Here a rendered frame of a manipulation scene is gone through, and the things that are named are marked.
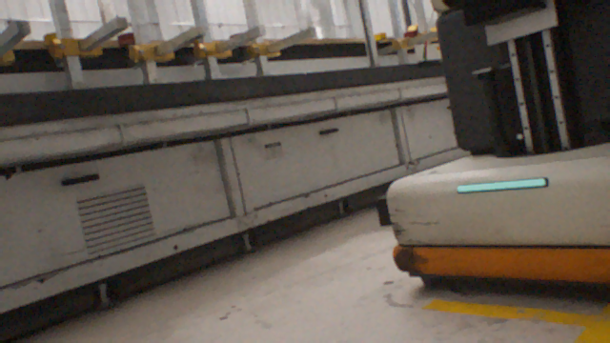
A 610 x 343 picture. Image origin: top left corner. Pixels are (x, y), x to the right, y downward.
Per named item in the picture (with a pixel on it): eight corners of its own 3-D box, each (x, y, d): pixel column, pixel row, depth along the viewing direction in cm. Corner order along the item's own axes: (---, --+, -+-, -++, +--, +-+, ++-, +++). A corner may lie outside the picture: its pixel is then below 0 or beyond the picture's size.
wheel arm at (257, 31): (268, 36, 181) (265, 24, 180) (260, 36, 178) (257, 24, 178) (195, 67, 212) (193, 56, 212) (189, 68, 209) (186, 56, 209)
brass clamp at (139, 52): (175, 57, 182) (172, 43, 182) (139, 59, 173) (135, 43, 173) (166, 62, 187) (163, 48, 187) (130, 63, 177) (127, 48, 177)
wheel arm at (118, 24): (130, 30, 146) (126, 15, 145) (118, 30, 143) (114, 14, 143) (67, 69, 177) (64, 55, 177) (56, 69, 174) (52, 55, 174)
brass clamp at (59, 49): (103, 53, 165) (99, 37, 165) (58, 54, 155) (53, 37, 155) (94, 58, 169) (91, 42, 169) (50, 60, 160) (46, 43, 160)
